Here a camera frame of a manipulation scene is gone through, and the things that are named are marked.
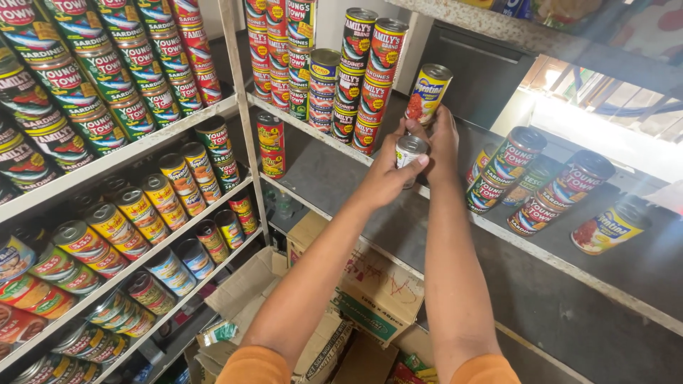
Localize plain brown cardboard box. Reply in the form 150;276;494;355
331;332;399;384

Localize green sardine can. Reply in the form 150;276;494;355
483;126;548;186
465;175;508;214

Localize dark grey panel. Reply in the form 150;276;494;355
410;20;539;130

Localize clear plastic bottles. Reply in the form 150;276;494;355
263;184;295;220

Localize orange shirt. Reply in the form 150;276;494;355
216;345;521;384

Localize small white can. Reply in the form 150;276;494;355
395;135;430;189

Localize open cardboard box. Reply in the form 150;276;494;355
184;312;354;384

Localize red yellow corn can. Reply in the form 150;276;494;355
260;148;287;180
256;112;285;154

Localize white rack of canned goods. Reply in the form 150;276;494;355
0;0;269;384

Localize green white packet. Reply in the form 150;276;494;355
202;319;239;346

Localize red sardine can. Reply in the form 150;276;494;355
506;196;561;238
536;149;616;212

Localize tall stack of red cans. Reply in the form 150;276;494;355
350;17;410;156

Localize stack of green sardine cans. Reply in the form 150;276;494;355
287;0;318;122

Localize green label can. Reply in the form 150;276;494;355
501;154;562;209

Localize stack of dark green cans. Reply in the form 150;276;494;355
331;7;378;145

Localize stacks of red sardine cans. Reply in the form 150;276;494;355
244;0;291;113

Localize stack of blue yellow cans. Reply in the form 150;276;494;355
308;48;342;133

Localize yellow corned beef can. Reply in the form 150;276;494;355
404;63;454;128
570;195;653;256

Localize person's right hand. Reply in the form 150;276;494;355
423;103;460;186

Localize person's left hand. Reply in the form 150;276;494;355
366;117;431;210

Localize flattened cardboard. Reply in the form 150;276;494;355
205;246;289;342

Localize grey shelf unit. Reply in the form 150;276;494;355
245;88;683;384

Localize printed cardboard box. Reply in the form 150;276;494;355
286;210;425;348

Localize colourful snack packets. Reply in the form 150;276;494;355
386;352;439;384

